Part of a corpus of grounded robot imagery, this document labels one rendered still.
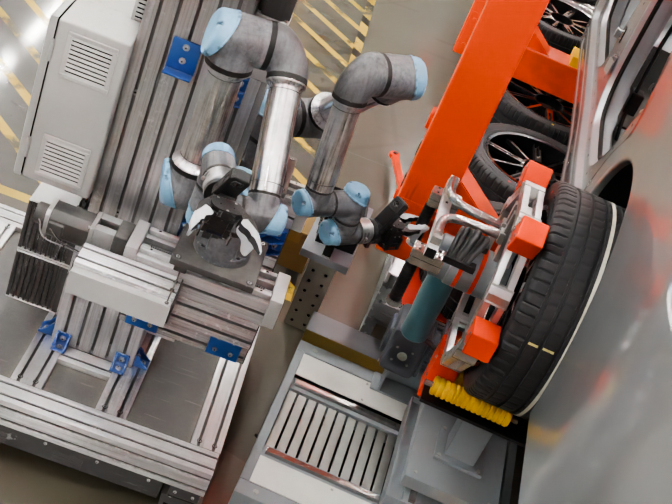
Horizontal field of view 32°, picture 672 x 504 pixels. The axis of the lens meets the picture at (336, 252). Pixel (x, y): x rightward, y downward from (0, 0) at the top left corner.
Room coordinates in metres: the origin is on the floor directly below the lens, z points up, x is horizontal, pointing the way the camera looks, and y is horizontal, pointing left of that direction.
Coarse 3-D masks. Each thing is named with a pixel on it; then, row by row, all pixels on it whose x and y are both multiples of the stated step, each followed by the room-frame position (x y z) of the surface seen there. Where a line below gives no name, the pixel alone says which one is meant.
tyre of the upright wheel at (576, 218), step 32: (576, 192) 2.90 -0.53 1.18; (576, 224) 2.75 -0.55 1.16; (608, 224) 2.80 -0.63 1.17; (544, 256) 2.64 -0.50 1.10; (576, 256) 2.67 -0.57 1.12; (608, 256) 2.70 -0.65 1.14; (544, 288) 2.59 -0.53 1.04; (576, 288) 2.61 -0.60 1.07; (512, 320) 2.55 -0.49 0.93; (544, 320) 2.55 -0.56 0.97; (576, 320) 2.56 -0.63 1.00; (512, 352) 2.53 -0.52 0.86; (544, 352) 2.53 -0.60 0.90; (480, 384) 2.56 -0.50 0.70; (512, 384) 2.54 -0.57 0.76; (544, 384) 2.53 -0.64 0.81
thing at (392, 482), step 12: (408, 408) 3.05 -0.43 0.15; (408, 420) 3.00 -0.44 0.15; (408, 432) 2.94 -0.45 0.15; (396, 444) 2.90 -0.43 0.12; (408, 444) 2.89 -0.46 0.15; (396, 456) 2.78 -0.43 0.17; (396, 468) 2.76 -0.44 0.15; (504, 468) 2.96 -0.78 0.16; (396, 480) 2.71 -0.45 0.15; (504, 480) 2.89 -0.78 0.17; (384, 492) 2.64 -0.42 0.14; (396, 492) 2.66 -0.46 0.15; (408, 492) 2.65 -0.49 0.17
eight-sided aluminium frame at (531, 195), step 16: (528, 192) 2.90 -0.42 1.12; (544, 192) 2.94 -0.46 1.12; (496, 272) 2.63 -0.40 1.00; (512, 272) 2.66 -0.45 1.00; (496, 288) 2.60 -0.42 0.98; (512, 288) 2.61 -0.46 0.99; (464, 304) 2.98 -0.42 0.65; (480, 304) 2.61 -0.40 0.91; (496, 304) 2.59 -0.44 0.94; (464, 320) 2.95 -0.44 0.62; (496, 320) 2.59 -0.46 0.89; (448, 336) 2.86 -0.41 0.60; (464, 336) 2.59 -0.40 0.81; (448, 352) 2.71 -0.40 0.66; (464, 368) 2.67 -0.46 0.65
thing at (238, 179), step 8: (232, 168) 2.02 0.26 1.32; (224, 176) 2.04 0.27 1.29; (232, 176) 2.01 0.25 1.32; (240, 176) 2.01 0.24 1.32; (248, 176) 2.03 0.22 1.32; (216, 184) 2.06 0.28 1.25; (224, 184) 2.02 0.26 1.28; (232, 184) 2.02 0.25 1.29; (240, 184) 2.01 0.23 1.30; (248, 184) 2.02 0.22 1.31; (216, 192) 2.04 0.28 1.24; (224, 192) 2.04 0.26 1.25; (232, 192) 2.04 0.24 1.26; (240, 192) 2.04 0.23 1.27
